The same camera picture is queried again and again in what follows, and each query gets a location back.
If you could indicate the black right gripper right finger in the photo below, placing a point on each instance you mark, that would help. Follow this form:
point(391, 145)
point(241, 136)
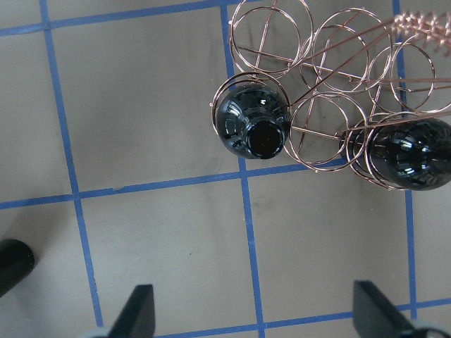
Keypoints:
point(374, 315)

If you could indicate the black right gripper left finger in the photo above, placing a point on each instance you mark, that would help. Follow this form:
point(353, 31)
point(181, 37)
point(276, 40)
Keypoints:
point(137, 319)

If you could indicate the black wine bottle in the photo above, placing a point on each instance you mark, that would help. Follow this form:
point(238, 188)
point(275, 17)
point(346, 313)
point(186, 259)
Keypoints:
point(253, 121)
point(17, 262)
point(412, 155)

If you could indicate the copper wire bottle basket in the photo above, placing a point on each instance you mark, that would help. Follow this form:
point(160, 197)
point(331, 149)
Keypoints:
point(354, 71)

